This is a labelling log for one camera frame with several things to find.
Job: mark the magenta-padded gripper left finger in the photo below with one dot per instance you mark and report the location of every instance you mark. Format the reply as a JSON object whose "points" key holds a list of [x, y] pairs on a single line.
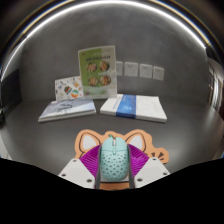
{"points": [[76, 170]]}

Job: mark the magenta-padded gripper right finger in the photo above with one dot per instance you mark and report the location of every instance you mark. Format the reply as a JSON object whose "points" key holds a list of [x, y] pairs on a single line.
{"points": [[151, 168]]}

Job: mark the mint green perforated computer mouse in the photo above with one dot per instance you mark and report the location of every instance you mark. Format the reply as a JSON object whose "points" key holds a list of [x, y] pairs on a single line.
{"points": [[114, 161]]}

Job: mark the orange corgi-shaped mouse pad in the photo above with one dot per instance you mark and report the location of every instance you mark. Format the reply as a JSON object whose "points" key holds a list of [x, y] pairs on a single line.
{"points": [[156, 155]]}

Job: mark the grey patterned book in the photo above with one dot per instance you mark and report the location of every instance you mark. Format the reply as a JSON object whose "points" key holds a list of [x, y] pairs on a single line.
{"points": [[66, 109]]}

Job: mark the white book with blue band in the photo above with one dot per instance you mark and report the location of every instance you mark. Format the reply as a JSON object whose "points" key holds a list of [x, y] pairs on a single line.
{"points": [[133, 107]]}

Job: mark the small white patterned card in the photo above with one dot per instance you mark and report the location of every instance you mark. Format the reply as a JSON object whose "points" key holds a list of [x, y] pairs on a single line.
{"points": [[69, 88]]}

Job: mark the green food poster stand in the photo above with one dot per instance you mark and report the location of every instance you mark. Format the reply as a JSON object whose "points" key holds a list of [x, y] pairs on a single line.
{"points": [[97, 71]]}

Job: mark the white wall socket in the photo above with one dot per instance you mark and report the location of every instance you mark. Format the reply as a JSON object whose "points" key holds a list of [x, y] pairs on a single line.
{"points": [[119, 68], [158, 73], [146, 71], [131, 69]]}

